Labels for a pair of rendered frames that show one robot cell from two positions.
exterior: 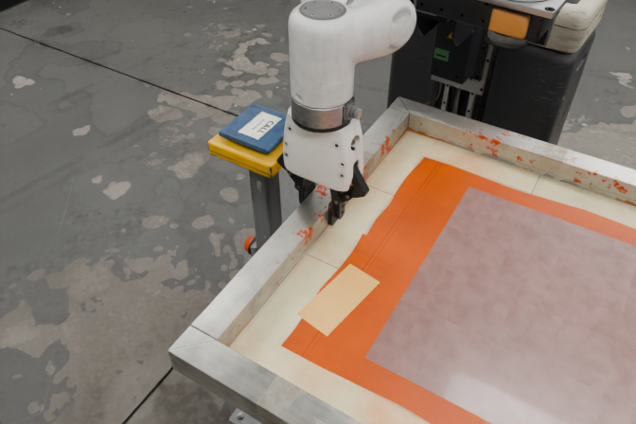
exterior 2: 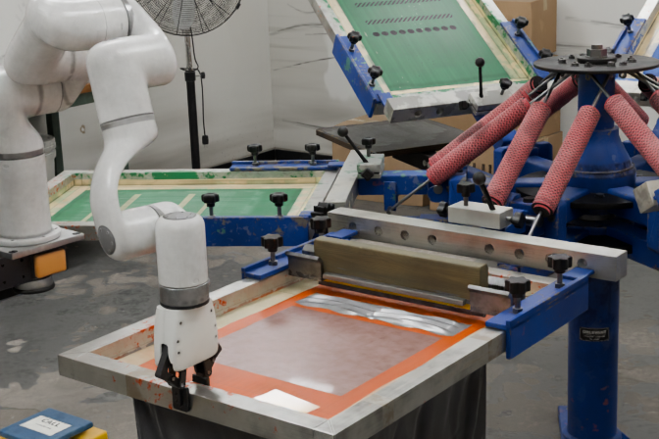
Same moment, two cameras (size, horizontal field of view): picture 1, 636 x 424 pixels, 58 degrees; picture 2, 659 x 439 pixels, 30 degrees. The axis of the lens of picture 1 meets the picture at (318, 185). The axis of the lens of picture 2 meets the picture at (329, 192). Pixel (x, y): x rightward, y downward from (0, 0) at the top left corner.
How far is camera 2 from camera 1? 176 cm
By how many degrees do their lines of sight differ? 76
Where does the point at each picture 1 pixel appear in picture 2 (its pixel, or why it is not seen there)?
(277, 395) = (377, 400)
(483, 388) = (371, 365)
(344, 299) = (288, 401)
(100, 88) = not seen: outside the picture
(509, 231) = (241, 346)
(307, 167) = (195, 349)
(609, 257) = (278, 322)
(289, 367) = not seen: hidden behind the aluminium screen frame
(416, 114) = (94, 349)
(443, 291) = (290, 370)
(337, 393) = not seen: hidden behind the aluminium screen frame
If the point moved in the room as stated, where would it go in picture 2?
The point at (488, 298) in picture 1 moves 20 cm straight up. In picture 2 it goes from (302, 358) to (296, 246)
